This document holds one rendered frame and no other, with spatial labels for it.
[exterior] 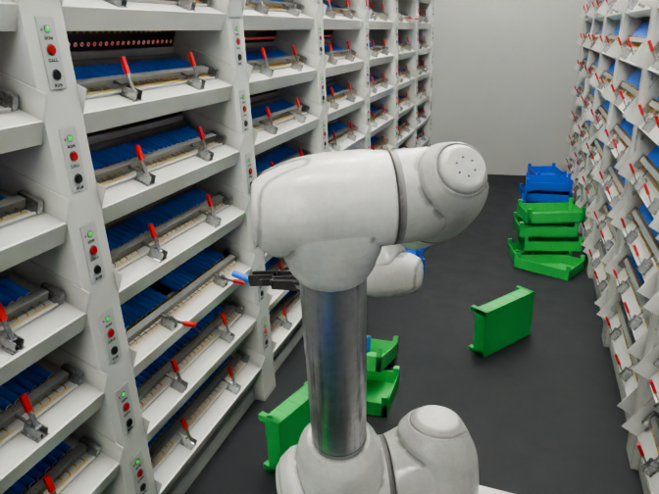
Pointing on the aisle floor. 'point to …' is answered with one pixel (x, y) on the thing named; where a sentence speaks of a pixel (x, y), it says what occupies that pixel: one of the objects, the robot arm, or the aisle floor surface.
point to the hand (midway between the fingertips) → (263, 277)
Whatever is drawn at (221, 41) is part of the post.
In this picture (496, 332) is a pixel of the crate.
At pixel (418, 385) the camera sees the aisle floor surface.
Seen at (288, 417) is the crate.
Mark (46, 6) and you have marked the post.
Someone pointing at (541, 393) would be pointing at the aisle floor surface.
